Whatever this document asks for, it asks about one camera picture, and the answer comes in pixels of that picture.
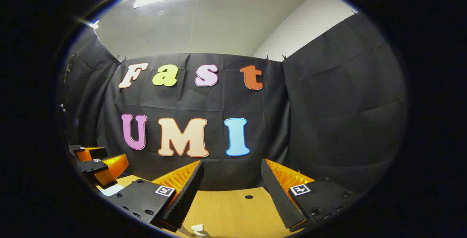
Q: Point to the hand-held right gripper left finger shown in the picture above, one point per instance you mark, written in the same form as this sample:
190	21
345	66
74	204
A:
188	198

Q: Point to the black backdrop cloth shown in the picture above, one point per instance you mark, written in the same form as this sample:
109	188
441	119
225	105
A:
310	121

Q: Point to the white pump bottle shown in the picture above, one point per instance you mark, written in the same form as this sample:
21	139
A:
199	230

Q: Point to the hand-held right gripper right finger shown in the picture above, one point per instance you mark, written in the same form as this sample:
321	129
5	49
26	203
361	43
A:
279	201

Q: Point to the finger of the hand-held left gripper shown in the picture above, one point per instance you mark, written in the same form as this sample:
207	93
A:
91	154
111	170

